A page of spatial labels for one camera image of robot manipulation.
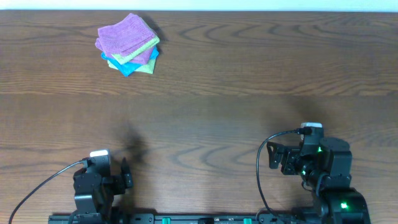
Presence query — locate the purple microfiber cloth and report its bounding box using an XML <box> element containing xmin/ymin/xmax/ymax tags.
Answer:
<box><xmin>95</xmin><ymin>13</ymin><xmax>156</xmax><ymax>58</ymax></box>

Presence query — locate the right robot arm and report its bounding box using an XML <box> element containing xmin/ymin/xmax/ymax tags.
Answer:
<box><xmin>260</xmin><ymin>123</ymin><xmax>371</xmax><ymax>224</ymax></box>

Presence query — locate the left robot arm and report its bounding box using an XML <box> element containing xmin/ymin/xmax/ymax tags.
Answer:
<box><xmin>69</xmin><ymin>155</ymin><xmax>133</xmax><ymax>223</ymax></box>

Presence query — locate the blue folded cloth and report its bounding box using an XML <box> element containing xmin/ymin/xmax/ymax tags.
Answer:
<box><xmin>101</xmin><ymin>46</ymin><xmax>159</xmax><ymax>77</ymax></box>

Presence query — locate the top green folded cloth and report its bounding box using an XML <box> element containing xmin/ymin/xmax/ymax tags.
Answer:
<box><xmin>112</xmin><ymin>36</ymin><xmax>160</xmax><ymax>64</ymax></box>

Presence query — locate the purple folded cloth in stack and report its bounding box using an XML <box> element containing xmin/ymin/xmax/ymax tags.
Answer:
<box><xmin>129</xmin><ymin>47</ymin><xmax>156</xmax><ymax>65</ymax></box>

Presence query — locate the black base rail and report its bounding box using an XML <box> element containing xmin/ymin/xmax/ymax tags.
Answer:
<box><xmin>48</xmin><ymin>212</ymin><xmax>315</xmax><ymax>224</ymax></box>

